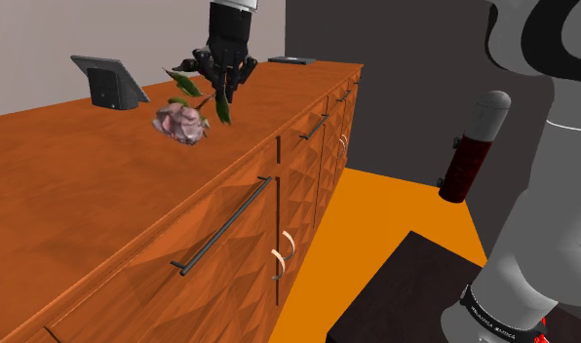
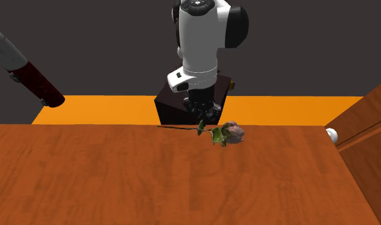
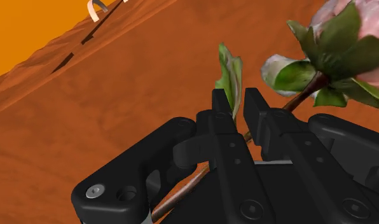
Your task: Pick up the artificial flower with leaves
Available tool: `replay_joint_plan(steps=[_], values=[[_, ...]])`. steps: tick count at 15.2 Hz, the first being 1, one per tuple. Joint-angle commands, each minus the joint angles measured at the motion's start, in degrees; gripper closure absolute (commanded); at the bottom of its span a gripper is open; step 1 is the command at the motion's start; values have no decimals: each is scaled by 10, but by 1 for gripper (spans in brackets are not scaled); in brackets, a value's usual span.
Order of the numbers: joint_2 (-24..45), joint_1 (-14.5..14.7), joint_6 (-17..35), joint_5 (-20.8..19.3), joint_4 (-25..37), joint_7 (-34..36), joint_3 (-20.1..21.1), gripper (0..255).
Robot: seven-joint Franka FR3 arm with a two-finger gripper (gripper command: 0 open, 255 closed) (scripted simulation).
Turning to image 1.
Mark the grey tablet on black stand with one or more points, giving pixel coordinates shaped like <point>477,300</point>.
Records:
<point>111,85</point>

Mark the flat dark grey box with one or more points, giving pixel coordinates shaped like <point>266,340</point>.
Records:
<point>291,60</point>

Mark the dark red and grey cylinder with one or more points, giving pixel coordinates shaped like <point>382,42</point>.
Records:
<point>468,159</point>

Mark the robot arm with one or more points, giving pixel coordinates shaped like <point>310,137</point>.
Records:
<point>556,199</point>

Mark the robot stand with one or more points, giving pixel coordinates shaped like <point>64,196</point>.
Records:
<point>404,294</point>

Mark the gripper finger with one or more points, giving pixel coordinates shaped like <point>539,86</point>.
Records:
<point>245,66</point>
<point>202,59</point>

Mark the orange wooden sideboard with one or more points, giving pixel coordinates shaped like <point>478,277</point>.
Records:
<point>81,190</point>

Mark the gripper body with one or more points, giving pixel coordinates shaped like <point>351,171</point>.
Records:
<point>229,33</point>

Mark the pink rose with green leaves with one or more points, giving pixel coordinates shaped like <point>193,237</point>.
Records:
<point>181,122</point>

